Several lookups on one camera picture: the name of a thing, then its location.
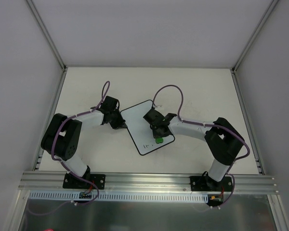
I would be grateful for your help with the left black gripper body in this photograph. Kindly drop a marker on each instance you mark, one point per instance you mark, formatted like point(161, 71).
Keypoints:
point(118, 122)

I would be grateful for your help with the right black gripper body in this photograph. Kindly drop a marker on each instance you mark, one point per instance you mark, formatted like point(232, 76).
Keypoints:
point(159, 131)

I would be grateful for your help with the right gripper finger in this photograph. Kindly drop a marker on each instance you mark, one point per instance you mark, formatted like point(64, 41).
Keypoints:
point(166, 132)
point(156, 133)

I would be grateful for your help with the green whiteboard eraser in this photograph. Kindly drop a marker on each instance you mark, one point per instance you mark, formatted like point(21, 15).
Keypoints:
point(159, 140)

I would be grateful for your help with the small black-framed whiteboard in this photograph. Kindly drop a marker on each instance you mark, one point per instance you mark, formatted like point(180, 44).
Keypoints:
point(139, 130)

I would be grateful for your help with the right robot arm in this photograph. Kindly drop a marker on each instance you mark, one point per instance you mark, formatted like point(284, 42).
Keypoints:
point(223, 141)

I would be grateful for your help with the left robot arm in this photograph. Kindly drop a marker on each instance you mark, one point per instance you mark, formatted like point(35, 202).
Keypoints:
point(62, 135)

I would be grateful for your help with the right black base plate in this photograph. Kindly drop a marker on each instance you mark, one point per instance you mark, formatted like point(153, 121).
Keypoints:
point(197, 184)

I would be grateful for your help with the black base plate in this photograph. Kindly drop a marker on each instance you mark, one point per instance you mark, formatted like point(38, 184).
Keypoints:
point(197, 184)
point(72, 182)

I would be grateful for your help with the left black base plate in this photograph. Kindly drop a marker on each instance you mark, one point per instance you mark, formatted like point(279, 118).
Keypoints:
point(72, 182)

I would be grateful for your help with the white slotted cable duct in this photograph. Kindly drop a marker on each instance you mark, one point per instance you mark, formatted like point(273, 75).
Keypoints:
point(121, 196)

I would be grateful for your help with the right aluminium frame post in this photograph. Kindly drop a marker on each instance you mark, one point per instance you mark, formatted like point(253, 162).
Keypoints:
point(260, 25)

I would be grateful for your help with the aluminium frame post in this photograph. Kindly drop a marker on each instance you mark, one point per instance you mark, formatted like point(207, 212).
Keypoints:
point(260, 25)
point(37, 17)

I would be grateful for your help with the left aluminium frame post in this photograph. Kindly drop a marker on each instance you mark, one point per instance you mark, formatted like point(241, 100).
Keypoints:
point(37, 17)

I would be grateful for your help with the aluminium mounting rail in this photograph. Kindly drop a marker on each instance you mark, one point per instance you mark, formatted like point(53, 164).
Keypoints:
point(145, 183)

